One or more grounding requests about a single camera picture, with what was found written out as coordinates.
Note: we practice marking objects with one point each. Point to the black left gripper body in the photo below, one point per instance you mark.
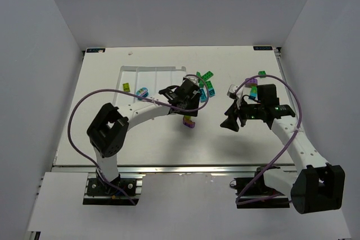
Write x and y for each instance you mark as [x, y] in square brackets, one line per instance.
[190, 106]

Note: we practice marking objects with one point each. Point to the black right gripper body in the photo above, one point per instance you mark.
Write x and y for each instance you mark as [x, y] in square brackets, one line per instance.
[241, 114]

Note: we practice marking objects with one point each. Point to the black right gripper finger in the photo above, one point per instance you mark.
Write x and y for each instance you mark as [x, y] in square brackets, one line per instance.
[235, 109]
[232, 122]

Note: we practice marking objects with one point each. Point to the purple green teal lego stack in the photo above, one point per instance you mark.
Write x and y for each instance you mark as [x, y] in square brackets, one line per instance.
[253, 92]

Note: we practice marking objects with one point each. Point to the purple lime lego stack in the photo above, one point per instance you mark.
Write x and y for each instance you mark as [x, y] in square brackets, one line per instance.
[187, 121]

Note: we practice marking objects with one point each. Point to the teal oval flower lego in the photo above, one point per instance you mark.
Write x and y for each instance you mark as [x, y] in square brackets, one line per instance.
[142, 93]

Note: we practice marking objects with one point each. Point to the lime green lego brick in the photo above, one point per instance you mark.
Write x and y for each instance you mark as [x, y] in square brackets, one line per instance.
[126, 87]

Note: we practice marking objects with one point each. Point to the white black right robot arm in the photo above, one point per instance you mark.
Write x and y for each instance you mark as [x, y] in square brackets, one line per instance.
[318, 185]

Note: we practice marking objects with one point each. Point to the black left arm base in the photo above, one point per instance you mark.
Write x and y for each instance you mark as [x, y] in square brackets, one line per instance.
[99, 193]

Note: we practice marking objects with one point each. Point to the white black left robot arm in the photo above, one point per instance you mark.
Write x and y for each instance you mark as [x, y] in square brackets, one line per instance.
[107, 131]

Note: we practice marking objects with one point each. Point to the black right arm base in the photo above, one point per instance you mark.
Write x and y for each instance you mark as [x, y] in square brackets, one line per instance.
[256, 191]

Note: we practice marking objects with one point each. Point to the teal long lego brick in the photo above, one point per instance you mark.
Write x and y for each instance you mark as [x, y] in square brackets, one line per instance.
[203, 96]

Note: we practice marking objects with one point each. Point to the green slanted lego brick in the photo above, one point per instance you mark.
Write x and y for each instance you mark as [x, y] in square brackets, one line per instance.
[198, 75]

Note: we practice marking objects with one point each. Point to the teal small lego brick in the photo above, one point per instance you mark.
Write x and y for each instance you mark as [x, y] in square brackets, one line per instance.
[211, 92]

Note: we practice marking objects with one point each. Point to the green lego brick lower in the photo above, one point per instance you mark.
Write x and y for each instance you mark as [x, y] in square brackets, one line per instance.
[207, 83]

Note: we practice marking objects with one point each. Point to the purple arch lego brick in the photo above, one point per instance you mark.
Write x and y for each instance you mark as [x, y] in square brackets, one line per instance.
[251, 83]

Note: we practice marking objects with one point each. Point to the green lego brick upper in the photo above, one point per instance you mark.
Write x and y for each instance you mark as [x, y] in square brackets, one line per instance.
[207, 76]

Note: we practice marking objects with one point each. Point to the green small lego cube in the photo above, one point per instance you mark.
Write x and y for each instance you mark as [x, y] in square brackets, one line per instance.
[262, 74]

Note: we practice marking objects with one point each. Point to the white divided sorting tray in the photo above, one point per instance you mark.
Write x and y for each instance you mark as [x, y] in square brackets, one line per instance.
[152, 78]

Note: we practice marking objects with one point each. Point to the black corner label right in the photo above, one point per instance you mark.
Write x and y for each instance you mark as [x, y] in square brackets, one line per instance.
[262, 48]

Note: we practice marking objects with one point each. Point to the black corner label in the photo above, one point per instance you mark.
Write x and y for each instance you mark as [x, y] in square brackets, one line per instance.
[262, 48]
[95, 50]

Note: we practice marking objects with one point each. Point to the black corner label left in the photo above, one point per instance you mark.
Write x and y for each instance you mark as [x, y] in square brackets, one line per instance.
[95, 50]

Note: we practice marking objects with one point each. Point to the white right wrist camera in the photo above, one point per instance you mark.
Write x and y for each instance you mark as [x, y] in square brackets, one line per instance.
[235, 93]

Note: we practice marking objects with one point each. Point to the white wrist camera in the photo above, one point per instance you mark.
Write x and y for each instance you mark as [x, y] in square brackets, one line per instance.
[235, 93]
[194, 78]

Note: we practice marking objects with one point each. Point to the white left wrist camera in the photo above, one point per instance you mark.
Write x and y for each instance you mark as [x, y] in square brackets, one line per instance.
[194, 78]

